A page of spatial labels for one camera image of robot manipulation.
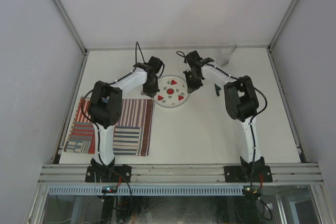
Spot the white watermelon pattern plate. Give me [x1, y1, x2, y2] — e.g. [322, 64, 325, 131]
[153, 75, 190, 109]

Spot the gold knife green handle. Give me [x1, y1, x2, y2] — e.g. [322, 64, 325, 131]
[215, 84, 221, 97]

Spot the clear drinking glass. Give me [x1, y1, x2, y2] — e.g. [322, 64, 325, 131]
[217, 45, 237, 67]

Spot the striped patchwork placemat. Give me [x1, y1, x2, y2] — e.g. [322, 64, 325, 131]
[64, 98, 154, 156]

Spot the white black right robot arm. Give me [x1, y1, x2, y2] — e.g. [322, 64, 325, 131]
[176, 50, 268, 182]

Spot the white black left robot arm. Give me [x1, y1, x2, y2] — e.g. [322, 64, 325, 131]
[88, 56, 164, 182]

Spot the black right camera cable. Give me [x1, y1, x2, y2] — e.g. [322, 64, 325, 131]
[175, 50, 268, 183]

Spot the black camera cable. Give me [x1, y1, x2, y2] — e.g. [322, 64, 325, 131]
[80, 41, 146, 156]
[175, 50, 268, 183]

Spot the black left camera cable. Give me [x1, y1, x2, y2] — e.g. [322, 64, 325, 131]
[80, 41, 146, 156]

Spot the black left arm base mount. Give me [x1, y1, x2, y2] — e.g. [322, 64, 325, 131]
[85, 165, 132, 183]

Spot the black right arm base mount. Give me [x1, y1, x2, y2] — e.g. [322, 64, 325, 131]
[224, 165, 273, 183]

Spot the aluminium front rail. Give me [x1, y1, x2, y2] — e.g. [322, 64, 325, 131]
[38, 163, 323, 185]

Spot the grey slotted cable duct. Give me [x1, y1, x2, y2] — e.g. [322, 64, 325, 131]
[48, 185, 244, 196]

